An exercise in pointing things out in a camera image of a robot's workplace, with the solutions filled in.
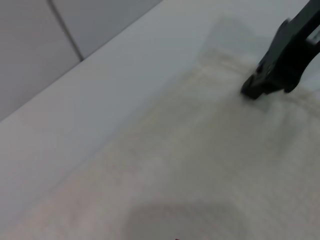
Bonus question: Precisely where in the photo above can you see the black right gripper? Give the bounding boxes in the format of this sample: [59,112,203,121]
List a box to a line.
[240,0,320,101]

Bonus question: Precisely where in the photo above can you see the cream white ribbed towel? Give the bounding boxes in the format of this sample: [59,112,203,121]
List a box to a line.
[0,48,320,240]

